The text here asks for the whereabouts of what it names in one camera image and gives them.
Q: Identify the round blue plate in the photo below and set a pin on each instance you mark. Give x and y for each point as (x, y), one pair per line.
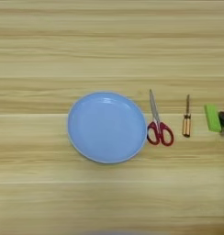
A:
(106, 127)

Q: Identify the green rectangular block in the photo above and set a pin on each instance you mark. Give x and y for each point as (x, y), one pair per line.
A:
(212, 117)

